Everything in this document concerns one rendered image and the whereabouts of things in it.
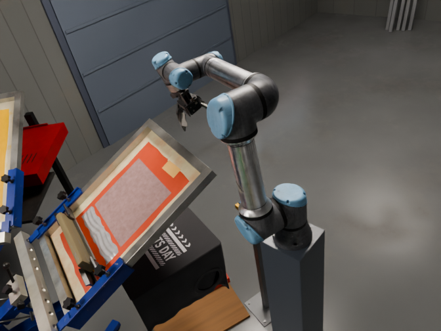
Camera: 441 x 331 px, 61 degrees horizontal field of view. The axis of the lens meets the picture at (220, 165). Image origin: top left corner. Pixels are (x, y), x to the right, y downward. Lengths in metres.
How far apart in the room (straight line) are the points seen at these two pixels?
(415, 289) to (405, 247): 0.36
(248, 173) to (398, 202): 2.38
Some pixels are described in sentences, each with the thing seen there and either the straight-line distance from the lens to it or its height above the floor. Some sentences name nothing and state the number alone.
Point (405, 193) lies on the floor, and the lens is 3.50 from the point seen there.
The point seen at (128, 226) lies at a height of 1.24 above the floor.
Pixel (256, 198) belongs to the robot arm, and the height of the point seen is 1.50.
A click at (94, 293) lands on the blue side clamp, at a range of 1.52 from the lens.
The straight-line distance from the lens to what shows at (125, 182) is 1.79.
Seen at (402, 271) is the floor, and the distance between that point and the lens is 2.95.
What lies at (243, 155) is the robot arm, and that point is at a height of 1.66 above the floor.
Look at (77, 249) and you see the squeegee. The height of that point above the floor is 1.25.
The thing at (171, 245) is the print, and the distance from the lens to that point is 1.88.
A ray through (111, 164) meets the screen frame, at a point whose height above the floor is 1.31.
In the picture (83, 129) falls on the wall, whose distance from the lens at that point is 4.51.
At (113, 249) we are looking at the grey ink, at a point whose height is 1.20.
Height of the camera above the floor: 2.32
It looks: 37 degrees down
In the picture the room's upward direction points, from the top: 11 degrees counter-clockwise
